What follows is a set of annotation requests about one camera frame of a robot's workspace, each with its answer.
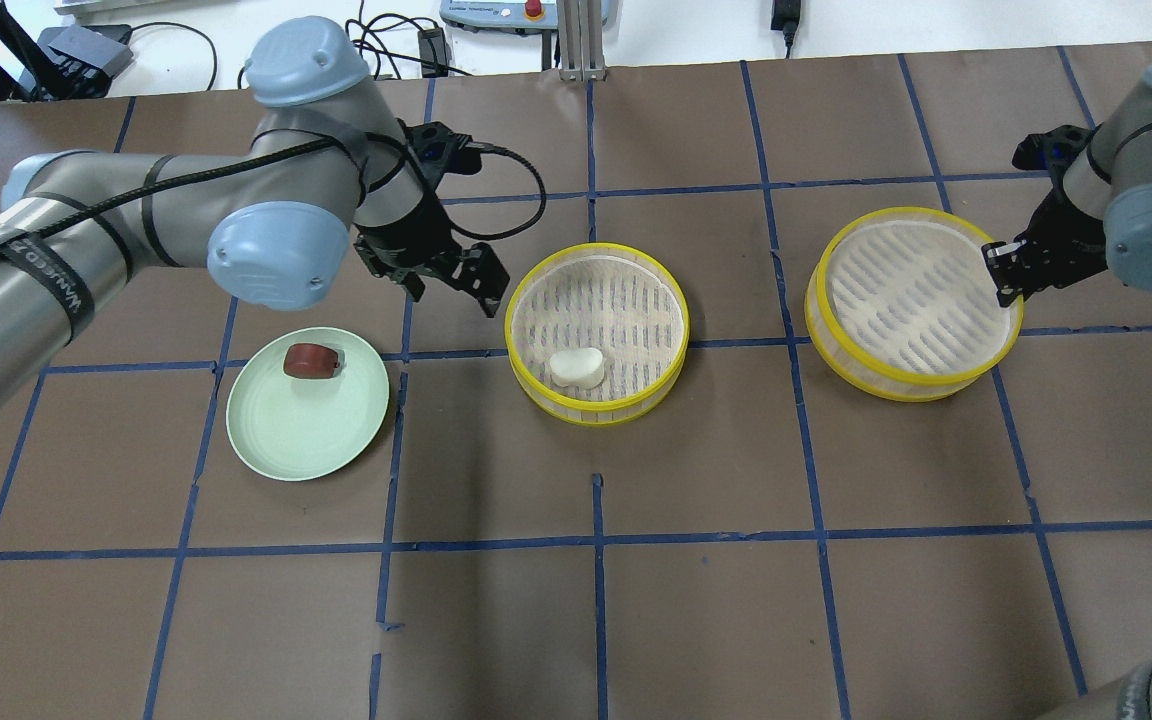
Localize black power brick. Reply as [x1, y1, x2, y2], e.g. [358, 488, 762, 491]
[417, 26, 450, 77]

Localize black device on desk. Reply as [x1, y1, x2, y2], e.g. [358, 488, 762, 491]
[17, 24, 132, 103]

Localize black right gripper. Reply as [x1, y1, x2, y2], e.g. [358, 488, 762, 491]
[980, 190, 1108, 309]

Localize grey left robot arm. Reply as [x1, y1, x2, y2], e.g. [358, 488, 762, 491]
[0, 15, 509, 409]

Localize light green plate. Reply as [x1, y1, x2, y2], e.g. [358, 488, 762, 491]
[225, 327, 391, 482]

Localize aluminium profile post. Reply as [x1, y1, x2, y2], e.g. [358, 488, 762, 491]
[556, 1, 612, 82]

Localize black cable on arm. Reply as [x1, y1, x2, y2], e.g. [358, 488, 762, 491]
[0, 130, 548, 291]

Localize brown bun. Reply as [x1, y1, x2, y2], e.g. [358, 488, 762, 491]
[282, 342, 342, 381]

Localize white bun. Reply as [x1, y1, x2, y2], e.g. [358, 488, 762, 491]
[547, 347, 605, 389]

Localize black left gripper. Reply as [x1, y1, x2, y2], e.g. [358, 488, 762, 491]
[353, 195, 509, 318]

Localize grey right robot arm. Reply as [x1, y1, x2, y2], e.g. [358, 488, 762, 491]
[983, 63, 1152, 306]

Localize yellow rimmed steamer basket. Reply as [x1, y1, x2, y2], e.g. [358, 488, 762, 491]
[505, 242, 691, 427]
[804, 209, 1025, 404]

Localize teach pendant with red button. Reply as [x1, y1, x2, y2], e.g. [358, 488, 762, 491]
[439, 1, 576, 36]

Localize black power adapter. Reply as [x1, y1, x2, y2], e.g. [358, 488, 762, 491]
[770, 0, 803, 58]

